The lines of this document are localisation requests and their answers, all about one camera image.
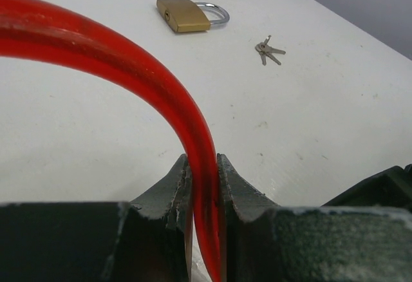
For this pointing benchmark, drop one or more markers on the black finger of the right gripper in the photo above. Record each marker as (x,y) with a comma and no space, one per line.
(389,188)

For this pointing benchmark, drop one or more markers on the red cable lock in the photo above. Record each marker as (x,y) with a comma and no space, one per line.
(39,31)

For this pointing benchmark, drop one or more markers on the large brass padlock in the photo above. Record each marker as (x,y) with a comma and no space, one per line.
(186,16)

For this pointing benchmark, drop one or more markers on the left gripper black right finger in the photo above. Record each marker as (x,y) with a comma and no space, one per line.
(263,241)

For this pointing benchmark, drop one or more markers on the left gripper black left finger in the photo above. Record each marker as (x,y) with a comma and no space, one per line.
(146,239)

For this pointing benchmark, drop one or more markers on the large padlock keys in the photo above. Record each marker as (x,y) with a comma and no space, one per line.
(266,51)

